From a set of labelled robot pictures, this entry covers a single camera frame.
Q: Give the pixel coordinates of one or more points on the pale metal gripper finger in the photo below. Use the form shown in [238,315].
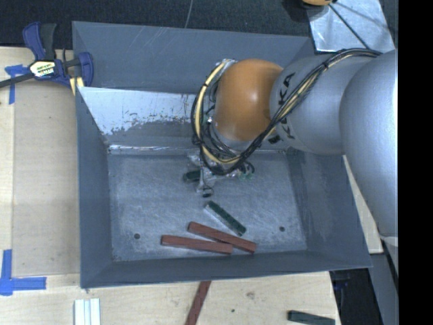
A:
[204,186]

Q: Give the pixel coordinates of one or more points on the dark green block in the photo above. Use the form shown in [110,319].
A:
[227,218]
[309,318]
[192,176]

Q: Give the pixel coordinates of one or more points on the grey metal bin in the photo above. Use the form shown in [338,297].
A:
[152,188]

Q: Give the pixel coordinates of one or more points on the red-brown flat block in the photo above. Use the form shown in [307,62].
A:
[196,244]
[221,237]
[198,301]

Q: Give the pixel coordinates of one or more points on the black cylinder on white bracket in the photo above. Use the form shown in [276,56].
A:
[274,139]

